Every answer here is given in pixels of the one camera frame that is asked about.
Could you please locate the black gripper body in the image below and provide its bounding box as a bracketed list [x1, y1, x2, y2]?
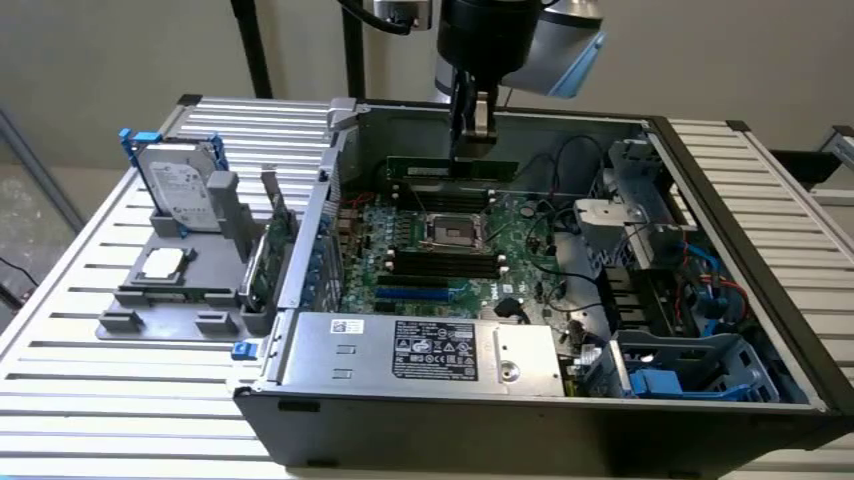
[435, 0, 542, 85]

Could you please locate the green RAM stick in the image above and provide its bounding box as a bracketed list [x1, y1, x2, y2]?
[386, 155, 522, 184]

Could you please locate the black RAM slot bank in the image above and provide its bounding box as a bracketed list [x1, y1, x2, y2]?
[391, 179, 494, 214]
[385, 246, 503, 282]

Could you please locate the blue expansion slot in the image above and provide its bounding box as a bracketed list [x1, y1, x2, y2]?
[375, 286, 450, 302]

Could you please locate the black expansion slot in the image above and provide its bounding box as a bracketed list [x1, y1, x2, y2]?
[371, 299, 450, 315]

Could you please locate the CPU socket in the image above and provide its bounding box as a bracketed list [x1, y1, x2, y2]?
[418, 211, 494, 250]

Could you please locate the green motherboard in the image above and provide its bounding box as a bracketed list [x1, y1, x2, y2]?
[331, 183, 593, 351]

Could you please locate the metal drive cage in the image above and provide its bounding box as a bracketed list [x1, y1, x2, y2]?
[572, 138, 700, 269]

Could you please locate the green graphics card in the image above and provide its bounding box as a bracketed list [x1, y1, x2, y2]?
[241, 163, 301, 314]

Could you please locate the black fan shroud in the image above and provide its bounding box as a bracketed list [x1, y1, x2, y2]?
[600, 263, 680, 342]

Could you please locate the silver power supply unit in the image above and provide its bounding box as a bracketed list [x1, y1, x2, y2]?
[278, 311, 570, 400]

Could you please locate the metal side table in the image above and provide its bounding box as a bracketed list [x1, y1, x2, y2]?
[765, 125, 854, 206]

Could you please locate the silver CPU chip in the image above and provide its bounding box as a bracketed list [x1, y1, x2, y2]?
[138, 247, 190, 279]

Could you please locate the grey disk bay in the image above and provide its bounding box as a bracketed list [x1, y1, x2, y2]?
[609, 328, 781, 402]

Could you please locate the grey parts rack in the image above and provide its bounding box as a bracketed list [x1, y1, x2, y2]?
[95, 171, 301, 344]

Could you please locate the black open PC case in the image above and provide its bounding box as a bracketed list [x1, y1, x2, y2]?
[233, 96, 854, 472]

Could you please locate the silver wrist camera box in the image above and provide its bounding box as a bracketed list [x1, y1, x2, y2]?
[371, 0, 443, 32]

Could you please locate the black wire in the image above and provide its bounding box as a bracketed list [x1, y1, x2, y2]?
[550, 135, 610, 199]

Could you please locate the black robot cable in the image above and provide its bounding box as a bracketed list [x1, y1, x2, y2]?
[335, 0, 414, 37]

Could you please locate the black vertical post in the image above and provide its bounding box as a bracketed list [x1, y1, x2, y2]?
[229, 0, 277, 100]
[339, 0, 367, 101]

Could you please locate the hard disk with blue bracket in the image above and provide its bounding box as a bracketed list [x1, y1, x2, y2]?
[118, 128, 233, 236]

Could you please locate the blue wire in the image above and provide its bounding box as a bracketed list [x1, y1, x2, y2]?
[678, 238, 726, 324]

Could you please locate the red wire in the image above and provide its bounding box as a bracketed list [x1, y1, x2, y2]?
[714, 278, 754, 307]

